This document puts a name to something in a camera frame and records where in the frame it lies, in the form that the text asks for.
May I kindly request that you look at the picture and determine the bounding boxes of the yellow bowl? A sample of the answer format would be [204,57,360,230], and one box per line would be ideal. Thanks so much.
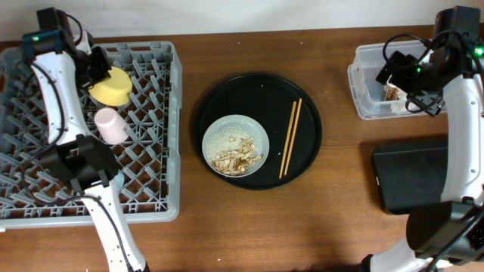
[88,66,133,107]

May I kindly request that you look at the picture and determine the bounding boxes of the pink cup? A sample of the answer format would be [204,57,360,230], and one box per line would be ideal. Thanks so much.
[94,107,129,145]

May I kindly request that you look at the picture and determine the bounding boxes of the wooden chopstick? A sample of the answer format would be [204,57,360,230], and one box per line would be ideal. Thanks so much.
[279,101,296,179]
[283,98,302,175]

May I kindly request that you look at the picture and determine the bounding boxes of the food scraps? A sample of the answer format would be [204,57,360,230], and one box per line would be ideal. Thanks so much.
[205,125,263,177]

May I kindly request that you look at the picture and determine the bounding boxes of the grey plate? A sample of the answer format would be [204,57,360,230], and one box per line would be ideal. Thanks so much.
[201,115,269,178]

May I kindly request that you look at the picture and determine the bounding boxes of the white napkin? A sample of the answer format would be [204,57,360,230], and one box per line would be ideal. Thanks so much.
[390,100,411,114]

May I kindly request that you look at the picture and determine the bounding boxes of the light blue cup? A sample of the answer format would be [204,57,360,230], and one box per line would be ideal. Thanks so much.
[113,170,125,193]

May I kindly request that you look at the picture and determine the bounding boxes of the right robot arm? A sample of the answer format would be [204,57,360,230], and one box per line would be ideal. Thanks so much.
[358,6,483,271]

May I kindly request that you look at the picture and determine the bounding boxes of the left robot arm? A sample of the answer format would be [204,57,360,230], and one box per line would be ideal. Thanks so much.
[21,8,149,271]

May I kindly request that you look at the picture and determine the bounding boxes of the grey plastic dishwasher rack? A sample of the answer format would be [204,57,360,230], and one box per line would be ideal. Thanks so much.
[1,42,182,229]

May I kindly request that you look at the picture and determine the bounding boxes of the clear plastic bin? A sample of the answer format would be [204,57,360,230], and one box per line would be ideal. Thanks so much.
[347,44,416,120]

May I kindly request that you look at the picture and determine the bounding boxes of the black rectangular bin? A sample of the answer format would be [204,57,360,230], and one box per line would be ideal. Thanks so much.
[371,141,448,215]

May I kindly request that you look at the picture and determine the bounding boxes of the round black tray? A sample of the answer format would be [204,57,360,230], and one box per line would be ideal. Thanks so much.
[191,73,322,190]

